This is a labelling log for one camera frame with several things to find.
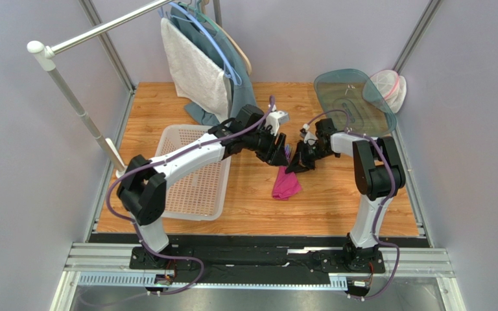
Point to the white plastic basket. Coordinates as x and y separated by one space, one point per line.
199 196

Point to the magenta paper napkin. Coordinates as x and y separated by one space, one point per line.
286 185

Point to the wooden clothes hanger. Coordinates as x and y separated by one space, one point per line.
238 47

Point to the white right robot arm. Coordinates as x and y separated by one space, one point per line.
378 176

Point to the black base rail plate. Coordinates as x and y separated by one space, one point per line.
245 259

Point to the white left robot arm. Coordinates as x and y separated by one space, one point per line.
143 188

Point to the white clothes rack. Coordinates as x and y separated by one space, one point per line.
90 76

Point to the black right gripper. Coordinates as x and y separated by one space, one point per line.
308 153

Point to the transparent teal plastic lid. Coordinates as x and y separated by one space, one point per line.
351 99

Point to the green clothes hanger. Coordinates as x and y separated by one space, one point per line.
202 22

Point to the blue-grey shirt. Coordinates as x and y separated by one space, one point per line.
240 95

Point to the white mesh laundry bag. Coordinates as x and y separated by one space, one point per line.
386 90

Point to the iridescent fork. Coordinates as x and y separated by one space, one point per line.
288 152

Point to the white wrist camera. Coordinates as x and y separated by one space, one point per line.
307 136
275 119

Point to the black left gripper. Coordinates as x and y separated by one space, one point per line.
279 158

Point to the white towel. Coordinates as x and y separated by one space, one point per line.
195 75

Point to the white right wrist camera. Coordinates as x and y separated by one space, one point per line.
307 136

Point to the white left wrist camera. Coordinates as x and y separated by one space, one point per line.
275 119

